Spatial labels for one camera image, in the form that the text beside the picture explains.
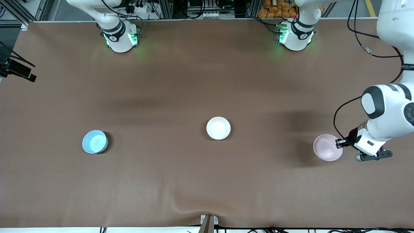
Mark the brown table mat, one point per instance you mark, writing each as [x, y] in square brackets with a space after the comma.
[207, 81]

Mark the brown post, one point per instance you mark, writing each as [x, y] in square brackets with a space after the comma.
[207, 226]

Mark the white power strip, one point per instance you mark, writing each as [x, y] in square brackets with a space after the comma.
[142, 9]

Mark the orange packets pile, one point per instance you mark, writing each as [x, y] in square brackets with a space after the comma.
[275, 9]

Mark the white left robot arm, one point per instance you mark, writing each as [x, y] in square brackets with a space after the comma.
[388, 106]

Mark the grey metal bracket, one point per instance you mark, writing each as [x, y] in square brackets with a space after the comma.
[216, 220]

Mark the white terminal strip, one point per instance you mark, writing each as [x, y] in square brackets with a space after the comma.
[213, 15]

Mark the white bowl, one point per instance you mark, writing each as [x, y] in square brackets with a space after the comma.
[218, 128]

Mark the aluminium frame profile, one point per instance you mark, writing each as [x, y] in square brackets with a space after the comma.
[167, 9]
[19, 22]

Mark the light blue bowl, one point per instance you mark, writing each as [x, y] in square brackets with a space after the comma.
[94, 142]

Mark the pink bowl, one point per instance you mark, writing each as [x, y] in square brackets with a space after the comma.
[326, 152]

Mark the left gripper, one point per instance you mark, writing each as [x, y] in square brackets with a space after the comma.
[351, 137]

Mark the black electronics box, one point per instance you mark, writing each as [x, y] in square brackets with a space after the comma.
[197, 5]

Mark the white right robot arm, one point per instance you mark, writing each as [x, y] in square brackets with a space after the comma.
[119, 42]

